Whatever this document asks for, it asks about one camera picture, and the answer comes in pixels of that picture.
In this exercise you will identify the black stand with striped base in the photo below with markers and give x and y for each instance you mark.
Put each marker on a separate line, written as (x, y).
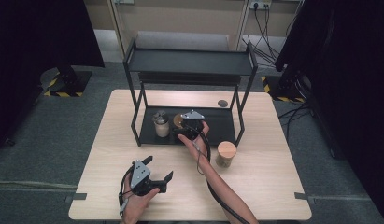
(77, 82)
(273, 88)

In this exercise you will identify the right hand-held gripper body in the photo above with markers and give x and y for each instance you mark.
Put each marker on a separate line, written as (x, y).
(192, 115)

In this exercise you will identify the dark curtain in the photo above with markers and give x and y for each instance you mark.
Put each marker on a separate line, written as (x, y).
(351, 77)
(31, 46)

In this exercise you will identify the person's left hand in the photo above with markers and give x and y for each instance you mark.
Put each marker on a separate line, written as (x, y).
(136, 208)

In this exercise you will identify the person's right hand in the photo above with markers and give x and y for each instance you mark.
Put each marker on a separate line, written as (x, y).
(190, 143)

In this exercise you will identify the grey floor tape strip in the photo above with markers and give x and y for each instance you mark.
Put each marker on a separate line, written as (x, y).
(301, 196)
(77, 197)

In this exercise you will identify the black round table grommet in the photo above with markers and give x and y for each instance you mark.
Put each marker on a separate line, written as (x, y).
(222, 103)

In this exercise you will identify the black metal two-tier rack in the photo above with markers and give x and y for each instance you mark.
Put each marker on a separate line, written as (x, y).
(220, 124)

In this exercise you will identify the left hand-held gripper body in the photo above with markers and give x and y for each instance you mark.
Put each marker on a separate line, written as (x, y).
(139, 174)

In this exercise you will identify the beige wooden cabinet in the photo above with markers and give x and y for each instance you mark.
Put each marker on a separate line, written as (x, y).
(180, 18)

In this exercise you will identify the metal-lid glass jar white powder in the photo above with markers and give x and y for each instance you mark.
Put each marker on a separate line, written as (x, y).
(161, 129)

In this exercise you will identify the wooden-lid glass jar bay leaves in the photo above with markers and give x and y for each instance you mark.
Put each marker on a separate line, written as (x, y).
(226, 151)

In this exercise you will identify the white wall socket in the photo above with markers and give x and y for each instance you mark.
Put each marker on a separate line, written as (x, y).
(260, 3)

